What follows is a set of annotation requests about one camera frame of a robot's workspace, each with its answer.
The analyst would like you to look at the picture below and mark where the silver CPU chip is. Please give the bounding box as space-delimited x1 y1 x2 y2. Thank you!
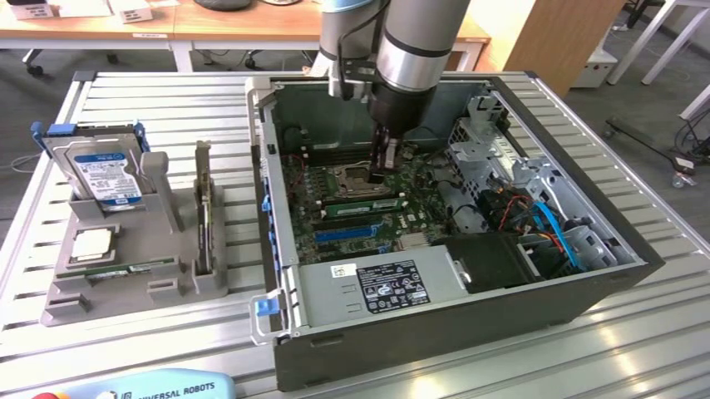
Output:
69 227 122 264

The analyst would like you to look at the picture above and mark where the hard disk with blue bracket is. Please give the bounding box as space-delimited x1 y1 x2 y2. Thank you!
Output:
30 119 155 214

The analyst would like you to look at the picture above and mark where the grey parts rack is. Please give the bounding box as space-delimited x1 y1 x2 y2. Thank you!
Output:
41 150 229 329

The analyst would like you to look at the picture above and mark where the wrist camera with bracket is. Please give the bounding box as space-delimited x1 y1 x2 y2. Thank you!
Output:
326 57 380 103

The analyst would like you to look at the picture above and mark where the black open PC case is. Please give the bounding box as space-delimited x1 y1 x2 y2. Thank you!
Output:
246 70 668 394

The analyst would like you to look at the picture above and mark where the CPU socket with metal frame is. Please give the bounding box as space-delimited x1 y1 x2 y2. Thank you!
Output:
326 165 398 199

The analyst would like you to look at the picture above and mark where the white cardboard box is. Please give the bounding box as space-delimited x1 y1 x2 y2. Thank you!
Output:
122 7 169 25
107 0 153 13
7 0 53 21

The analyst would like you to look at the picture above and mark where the green motherboard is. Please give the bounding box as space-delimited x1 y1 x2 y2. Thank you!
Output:
280 140 464 265

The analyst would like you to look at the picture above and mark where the silver metal disk bay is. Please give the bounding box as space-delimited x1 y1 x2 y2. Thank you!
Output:
444 93 640 269

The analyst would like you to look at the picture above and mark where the black wheeled base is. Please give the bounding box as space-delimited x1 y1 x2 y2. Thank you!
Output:
603 116 701 189

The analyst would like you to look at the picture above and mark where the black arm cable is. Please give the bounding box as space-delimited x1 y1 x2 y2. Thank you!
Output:
337 0 392 62

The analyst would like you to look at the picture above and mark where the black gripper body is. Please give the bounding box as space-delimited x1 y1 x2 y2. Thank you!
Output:
365 84 438 140

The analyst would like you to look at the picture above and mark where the blue case latch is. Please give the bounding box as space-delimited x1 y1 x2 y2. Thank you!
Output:
253 296 280 318

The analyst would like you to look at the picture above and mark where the green RAM stick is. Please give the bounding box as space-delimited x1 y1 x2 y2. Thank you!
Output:
324 198 405 220
57 257 177 280

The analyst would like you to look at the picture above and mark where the graphics card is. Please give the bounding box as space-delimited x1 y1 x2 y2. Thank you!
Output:
194 139 220 276

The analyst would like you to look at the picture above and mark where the grey power supply with label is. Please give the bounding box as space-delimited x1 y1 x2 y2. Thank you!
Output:
288 244 474 330

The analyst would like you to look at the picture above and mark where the blue SATA wire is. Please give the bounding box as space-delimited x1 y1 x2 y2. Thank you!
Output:
530 200 575 268

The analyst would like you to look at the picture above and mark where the blue expansion slot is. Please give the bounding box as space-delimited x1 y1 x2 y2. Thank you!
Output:
313 221 392 245

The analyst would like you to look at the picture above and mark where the light blue teach pendant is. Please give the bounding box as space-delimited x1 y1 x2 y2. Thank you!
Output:
0 367 236 399

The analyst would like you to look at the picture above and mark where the wooden desk with white frame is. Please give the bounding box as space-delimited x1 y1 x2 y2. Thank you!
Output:
0 0 493 75

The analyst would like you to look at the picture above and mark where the wooden cabinet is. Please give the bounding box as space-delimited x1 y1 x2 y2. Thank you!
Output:
502 0 616 97

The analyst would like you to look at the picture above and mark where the white table frame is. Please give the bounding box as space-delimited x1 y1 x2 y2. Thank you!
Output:
607 0 710 121

